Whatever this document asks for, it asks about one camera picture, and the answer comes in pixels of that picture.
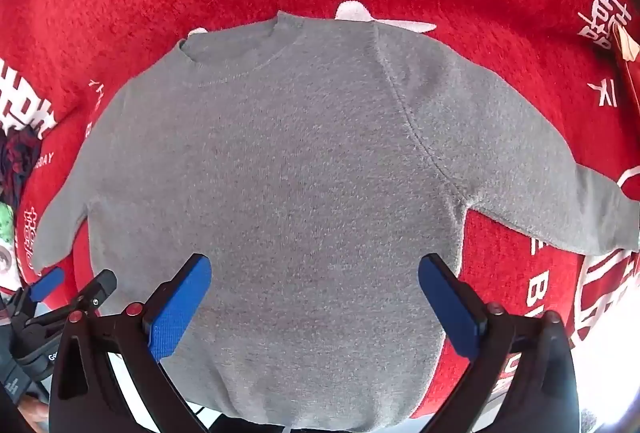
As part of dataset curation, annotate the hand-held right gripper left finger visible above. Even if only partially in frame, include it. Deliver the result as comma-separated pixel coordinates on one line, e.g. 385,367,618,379
47,254,212,433

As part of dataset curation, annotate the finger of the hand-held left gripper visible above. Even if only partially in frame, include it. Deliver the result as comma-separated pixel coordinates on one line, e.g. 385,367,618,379
25,269,118,339
4,267,66,331

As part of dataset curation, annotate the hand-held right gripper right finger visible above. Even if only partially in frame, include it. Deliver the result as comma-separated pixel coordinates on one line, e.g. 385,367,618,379
419,254,583,433

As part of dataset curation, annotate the grey sweater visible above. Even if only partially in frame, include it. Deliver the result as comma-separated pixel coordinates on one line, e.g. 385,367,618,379
31,10,640,431

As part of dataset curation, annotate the green cartoon pillow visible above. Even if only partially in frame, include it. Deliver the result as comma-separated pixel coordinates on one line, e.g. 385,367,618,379
0,202,25,288

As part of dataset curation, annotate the dark plaid garment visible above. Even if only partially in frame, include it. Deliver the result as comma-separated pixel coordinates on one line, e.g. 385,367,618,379
0,125,45,210

